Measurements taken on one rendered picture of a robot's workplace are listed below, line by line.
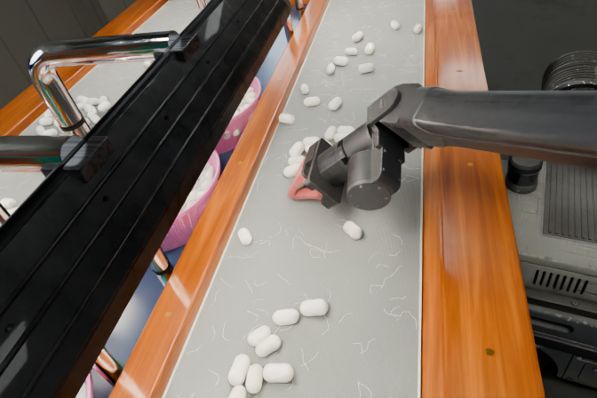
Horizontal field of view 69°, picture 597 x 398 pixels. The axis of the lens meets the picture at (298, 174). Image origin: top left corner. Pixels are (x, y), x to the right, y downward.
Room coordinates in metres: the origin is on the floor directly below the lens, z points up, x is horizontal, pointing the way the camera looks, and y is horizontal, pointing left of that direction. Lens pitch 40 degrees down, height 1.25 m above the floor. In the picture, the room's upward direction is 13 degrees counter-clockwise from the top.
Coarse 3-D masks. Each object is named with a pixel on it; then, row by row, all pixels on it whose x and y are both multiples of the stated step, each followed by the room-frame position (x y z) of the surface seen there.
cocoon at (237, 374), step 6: (240, 354) 0.27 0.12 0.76; (234, 360) 0.27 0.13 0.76; (240, 360) 0.27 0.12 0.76; (246, 360) 0.27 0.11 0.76; (234, 366) 0.26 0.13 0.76; (240, 366) 0.26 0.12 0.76; (246, 366) 0.26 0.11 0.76; (234, 372) 0.25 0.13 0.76; (240, 372) 0.25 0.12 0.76; (246, 372) 0.26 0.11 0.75; (228, 378) 0.25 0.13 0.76; (234, 378) 0.25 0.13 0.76; (240, 378) 0.25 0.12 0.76; (234, 384) 0.24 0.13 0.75; (240, 384) 0.24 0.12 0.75
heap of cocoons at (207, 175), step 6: (204, 168) 0.70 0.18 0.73; (210, 168) 0.69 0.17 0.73; (204, 174) 0.66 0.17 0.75; (210, 174) 0.66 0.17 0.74; (198, 180) 0.67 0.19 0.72; (204, 180) 0.65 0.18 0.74; (210, 180) 0.64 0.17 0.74; (198, 186) 0.66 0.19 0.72; (204, 186) 0.63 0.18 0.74; (192, 192) 0.62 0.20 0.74; (198, 192) 0.61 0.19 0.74; (192, 198) 0.61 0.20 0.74; (186, 204) 0.60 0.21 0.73; (180, 210) 0.59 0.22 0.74
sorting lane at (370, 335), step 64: (384, 0) 1.32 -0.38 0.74; (320, 64) 1.00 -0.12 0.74; (384, 64) 0.93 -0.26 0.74; (320, 128) 0.73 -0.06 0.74; (256, 192) 0.58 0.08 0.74; (256, 256) 0.44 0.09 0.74; (320, 256) 0.41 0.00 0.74; (384, 256) 0.38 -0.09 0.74; (256, 320) 0.33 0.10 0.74; (320, 320) 0.31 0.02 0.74; (384, 320) 0.29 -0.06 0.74; (192, 384) 0.26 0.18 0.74; (320, 384) 0.23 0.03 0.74; (384, 384) 0.21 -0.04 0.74
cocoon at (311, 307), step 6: (306, 300) 0.33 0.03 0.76; (312, 300) 0.33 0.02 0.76; (318, 300) 0.32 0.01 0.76; (324, 300) 0.32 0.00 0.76; (300, 306) 0.32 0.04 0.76; (306, 306) 0.32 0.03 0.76; (312, 306) 0.32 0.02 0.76; (318, 306) 0.31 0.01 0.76; (324, 306) 0.31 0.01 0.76; (306, 312) 0.31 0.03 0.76; (312, 312) 0.31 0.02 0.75; (318, 312) 0.31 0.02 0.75; (324, 312) 0.31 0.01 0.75
